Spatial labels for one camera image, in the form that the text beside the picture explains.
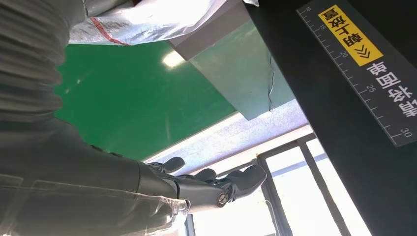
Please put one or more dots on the black inbound scanner machine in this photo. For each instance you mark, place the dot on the black inbound scanner machine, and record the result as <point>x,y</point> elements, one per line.
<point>325,146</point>

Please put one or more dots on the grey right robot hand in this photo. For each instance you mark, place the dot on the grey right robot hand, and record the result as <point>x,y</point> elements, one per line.
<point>81,182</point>

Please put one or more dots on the green conveyor belt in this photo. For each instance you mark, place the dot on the green conveyor belt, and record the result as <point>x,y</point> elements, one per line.
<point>130,104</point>

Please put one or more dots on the aluminium conveyor frame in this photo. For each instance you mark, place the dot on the aluminium conveyor frame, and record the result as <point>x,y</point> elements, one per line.
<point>195,136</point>

